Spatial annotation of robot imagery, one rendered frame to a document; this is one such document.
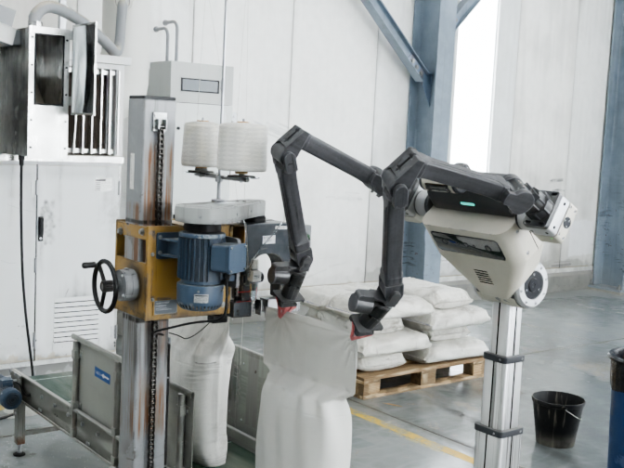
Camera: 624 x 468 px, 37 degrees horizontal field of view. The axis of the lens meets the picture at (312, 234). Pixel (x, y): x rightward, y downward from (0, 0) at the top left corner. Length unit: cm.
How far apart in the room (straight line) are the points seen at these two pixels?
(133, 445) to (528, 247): 147
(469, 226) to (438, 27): 609
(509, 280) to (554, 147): 790
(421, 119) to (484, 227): 627
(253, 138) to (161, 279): 56
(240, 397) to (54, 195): 228
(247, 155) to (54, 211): 300
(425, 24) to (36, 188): 475
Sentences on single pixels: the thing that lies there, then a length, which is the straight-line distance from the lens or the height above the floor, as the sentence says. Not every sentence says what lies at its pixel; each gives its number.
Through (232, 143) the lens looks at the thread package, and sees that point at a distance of 299.
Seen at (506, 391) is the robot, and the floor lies 83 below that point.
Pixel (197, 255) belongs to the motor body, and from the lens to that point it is 294.
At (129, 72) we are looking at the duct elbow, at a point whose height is 202.
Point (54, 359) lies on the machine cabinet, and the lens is 602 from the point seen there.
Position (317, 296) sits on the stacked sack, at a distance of 625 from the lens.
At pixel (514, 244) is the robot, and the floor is 135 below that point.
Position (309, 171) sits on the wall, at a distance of 843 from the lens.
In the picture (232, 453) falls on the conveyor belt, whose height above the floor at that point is 38.
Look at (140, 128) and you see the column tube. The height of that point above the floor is 165.
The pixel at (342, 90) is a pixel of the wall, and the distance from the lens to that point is 865.
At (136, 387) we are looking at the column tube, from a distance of 320.
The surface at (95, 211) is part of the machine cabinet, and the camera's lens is 596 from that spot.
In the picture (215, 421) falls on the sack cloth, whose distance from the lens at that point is 363.
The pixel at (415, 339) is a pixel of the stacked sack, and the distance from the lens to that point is 622.
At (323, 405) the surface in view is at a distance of 299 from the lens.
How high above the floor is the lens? 165
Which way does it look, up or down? 6 degrees down
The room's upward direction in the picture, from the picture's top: 3 degrees clockwise
